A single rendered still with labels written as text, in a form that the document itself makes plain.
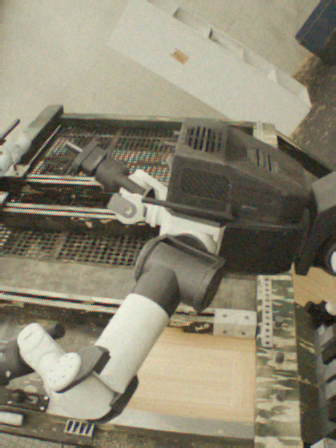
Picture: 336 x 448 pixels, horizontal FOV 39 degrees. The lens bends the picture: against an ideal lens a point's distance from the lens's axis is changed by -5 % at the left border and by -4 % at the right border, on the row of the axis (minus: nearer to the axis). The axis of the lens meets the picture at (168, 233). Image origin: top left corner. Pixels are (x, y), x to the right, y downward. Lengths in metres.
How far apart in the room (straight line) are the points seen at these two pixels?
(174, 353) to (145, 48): 3.84
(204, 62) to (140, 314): 4.15
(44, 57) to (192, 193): 5.93
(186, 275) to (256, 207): 0.21
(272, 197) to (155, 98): 5.65
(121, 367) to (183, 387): 0.53
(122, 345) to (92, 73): 5.97
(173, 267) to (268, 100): 4.15
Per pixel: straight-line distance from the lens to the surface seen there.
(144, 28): 4.88
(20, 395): 1.22
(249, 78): 4.91
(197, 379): 1.38
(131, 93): 6.64
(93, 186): 2.11
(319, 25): 5.18
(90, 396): 0.87
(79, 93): 6.83
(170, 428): 1.26
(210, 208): 1.01
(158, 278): 0.90
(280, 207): 1.01
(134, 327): 0.86
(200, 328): 1.47
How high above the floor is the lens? 1.54
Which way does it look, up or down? 11 degrees down
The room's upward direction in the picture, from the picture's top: 61 degrees counter-clockwise
